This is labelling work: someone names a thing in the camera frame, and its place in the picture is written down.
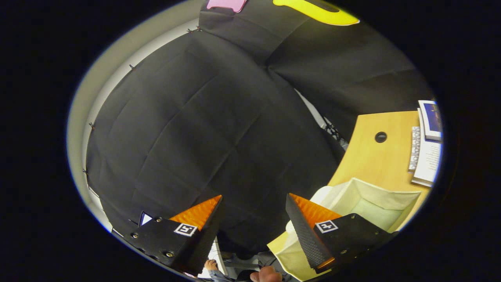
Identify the white open book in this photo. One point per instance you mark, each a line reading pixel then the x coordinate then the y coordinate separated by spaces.
pixel 426 160

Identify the blue lit screen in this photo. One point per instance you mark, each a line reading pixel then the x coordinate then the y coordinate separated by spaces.
pixel 145 219

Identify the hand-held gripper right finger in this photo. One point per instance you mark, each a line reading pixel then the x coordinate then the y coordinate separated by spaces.
pixel 307 239

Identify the metal backdrop stand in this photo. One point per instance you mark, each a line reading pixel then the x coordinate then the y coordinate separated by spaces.
pixel 332 131

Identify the book with blue picture cover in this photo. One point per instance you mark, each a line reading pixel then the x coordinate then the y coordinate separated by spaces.
pixel 430 119

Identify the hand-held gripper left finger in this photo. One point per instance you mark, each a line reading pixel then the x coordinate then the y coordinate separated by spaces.
pixel 201 243

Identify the cream fabric storage box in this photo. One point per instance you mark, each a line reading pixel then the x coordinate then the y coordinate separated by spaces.
pixel 372 207

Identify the black and white patterned booklet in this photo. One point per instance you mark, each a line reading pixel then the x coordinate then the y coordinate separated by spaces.
pixel 415 149

